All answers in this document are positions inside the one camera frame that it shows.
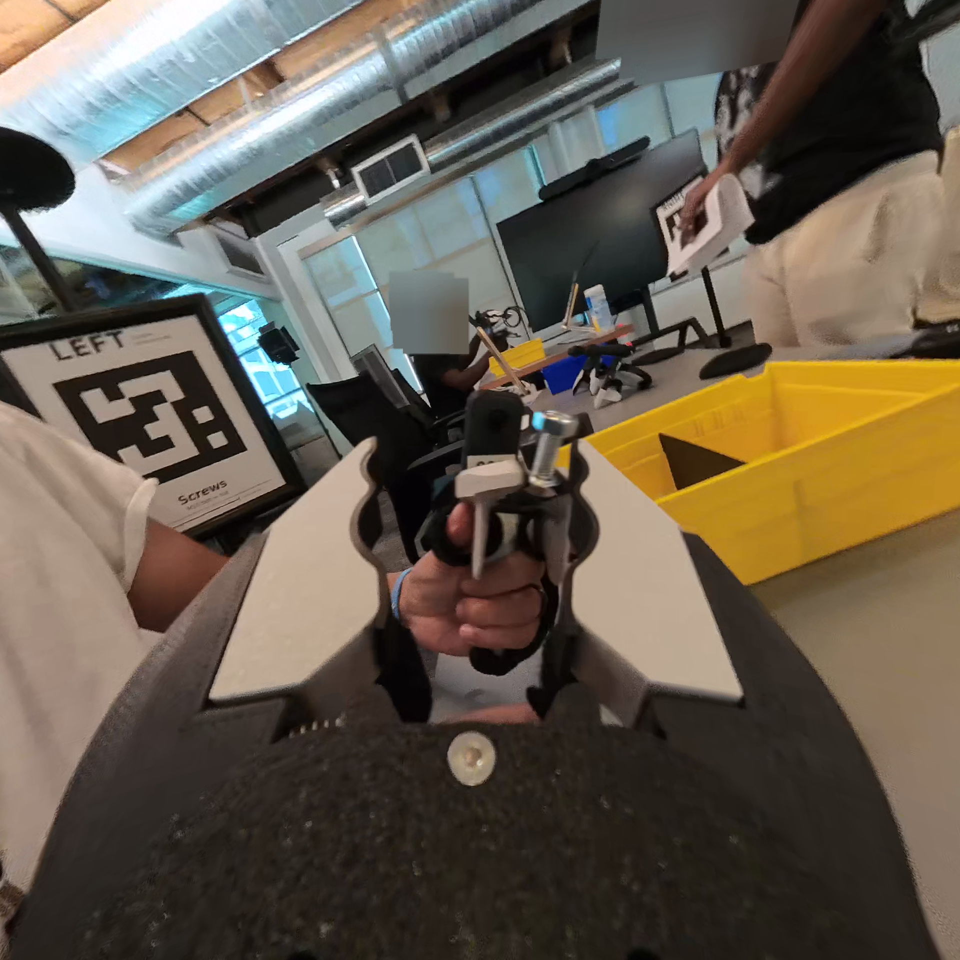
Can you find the white vent grille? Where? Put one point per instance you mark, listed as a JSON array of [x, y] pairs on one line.
[[390, 171]]

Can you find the black video bar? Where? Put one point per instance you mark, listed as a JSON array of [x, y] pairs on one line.
[[592, 169]]

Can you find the person's left hand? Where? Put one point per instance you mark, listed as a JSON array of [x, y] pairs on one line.
[[465, 607]]

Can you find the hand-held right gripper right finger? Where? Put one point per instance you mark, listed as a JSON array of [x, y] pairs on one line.
[[652, 592]]

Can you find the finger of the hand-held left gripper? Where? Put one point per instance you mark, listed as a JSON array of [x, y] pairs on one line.
[[487, 478], [555, 532]]

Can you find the large black television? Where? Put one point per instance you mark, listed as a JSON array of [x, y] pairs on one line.
[[600, 247]]

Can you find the blue wristband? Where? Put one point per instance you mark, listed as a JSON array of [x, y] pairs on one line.
[[400, 596]]

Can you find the blue plastic bin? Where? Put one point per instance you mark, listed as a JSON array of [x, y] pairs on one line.
[[562, 375]]

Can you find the person's white shirt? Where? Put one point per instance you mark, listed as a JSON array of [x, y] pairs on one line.
[[60, 600]]

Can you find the black and white gripper tool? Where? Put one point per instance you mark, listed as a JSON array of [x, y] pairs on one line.
[[607, 382]]

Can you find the black bin divider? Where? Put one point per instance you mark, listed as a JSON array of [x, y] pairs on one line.
[[694, 465]]

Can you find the black hanging speaker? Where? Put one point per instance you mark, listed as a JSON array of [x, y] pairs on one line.
[[279, 343]]

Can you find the person's left forearm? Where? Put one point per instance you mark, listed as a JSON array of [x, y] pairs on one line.
[[172, 577]]

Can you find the silver air duct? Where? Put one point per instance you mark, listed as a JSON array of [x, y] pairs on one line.
[[510, 127], [150, 67], [300, 142]]

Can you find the black floor lamp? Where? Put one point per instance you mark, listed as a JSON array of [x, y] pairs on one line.
[[30, 165]]

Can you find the framed left tag sign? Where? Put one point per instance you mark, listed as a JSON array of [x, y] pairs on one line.
[[150, 420]]

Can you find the wall vent grille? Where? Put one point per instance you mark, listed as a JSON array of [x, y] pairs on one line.
[[241, 255]]

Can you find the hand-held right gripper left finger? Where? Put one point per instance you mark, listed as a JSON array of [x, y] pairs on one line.
[[300, 585]]

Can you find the yellow plastic bin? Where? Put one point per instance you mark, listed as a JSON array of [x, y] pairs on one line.
[[517, 356], [862, 487]]

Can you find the steel hex bolt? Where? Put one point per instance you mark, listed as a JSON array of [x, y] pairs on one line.
[[555, 427]]

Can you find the grey desk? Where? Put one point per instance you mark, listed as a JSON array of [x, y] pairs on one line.
[[885, 712]]

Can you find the framed tag sign on stand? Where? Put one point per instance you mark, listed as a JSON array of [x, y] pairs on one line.
[[720, 217]]

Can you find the black office chair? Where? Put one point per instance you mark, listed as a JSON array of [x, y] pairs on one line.
[[360, 420]]

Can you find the white wipes canister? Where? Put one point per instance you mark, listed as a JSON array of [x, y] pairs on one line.
[[598, 307]]

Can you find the wooden rod on white base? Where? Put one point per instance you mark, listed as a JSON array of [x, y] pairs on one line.
[[499, 360]]

